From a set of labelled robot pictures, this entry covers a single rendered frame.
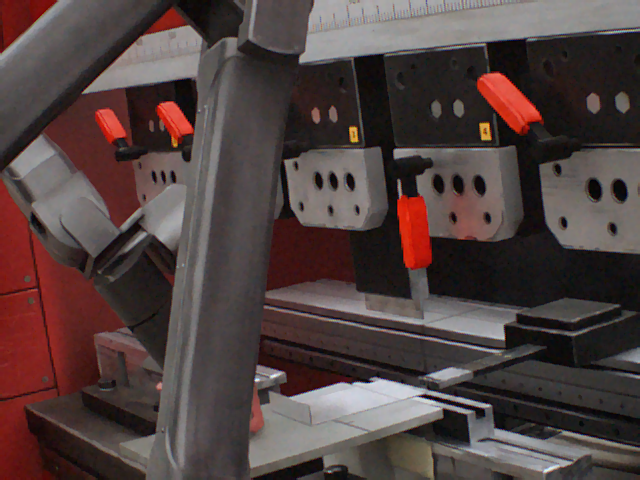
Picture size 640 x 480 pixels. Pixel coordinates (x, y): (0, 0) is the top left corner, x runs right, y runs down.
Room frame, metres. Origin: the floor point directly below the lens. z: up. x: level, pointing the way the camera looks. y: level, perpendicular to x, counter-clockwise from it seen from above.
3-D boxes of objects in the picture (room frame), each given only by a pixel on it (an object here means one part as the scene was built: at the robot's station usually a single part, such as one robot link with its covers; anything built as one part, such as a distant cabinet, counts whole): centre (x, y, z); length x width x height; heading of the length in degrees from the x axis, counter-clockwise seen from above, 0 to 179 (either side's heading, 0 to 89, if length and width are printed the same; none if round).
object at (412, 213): (1.13, -0.09, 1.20); 0.04 x 0.02 x 0.10; 120
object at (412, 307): (1.29, -0.06, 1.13); 0.10 x 0.02 x 0.10; 30
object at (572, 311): (1.37, -0.20, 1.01); 0.26 x 0.12 x 0.05; 120
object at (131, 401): (1.78, 0.29, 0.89); 0.30 x 0.05 x 0.03; 30
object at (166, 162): (1.66, 0.15, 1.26); 0.15 x 0.09 x 0.17; 30
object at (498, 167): (1.14, -0.15, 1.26); 0.15 x 0.09 x 0.17; 30
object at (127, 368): (1.77, 0.22, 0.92); 0.50 x 0.06 x 0.10; 30
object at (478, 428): (1.27, -0.08, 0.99); 0.20 x 0.03 x 0.03; 30
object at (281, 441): (1.22, 0.06, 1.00); 0.26 x 0.18 x 0.01; 120
